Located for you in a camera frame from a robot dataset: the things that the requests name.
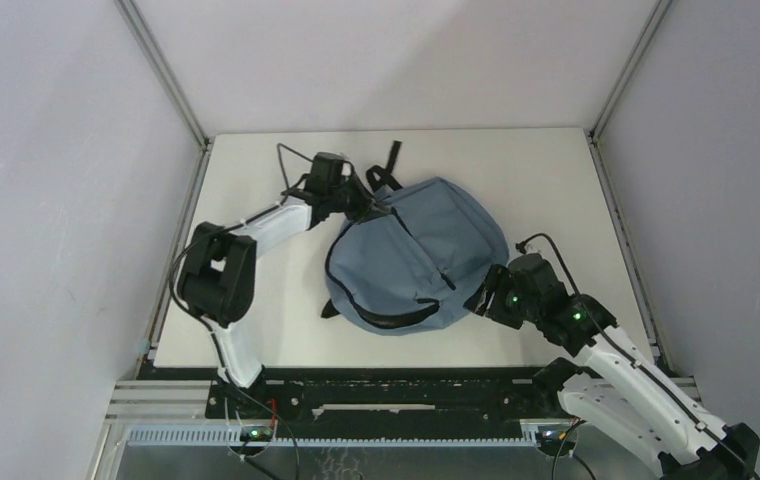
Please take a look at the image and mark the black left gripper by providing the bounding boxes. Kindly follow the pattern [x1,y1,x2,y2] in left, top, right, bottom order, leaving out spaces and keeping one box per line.
[326,171,389,225]

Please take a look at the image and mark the blue student backpack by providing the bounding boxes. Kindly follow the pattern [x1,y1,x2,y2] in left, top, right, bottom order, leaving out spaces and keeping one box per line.
[321,141,509,335]

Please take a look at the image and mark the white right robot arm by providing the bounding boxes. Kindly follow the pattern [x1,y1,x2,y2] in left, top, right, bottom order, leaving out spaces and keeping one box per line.
[465,254,760,479]

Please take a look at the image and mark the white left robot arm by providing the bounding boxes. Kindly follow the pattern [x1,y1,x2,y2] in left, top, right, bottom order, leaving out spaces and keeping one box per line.
[167,152,392,417]

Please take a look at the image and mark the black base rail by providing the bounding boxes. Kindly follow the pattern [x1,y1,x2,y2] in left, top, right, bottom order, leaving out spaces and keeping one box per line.
[205,367,571,442]

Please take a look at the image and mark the aluminium frame front rail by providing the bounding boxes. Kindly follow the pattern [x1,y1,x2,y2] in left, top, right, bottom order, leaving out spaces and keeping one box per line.
[104,377,709,448]

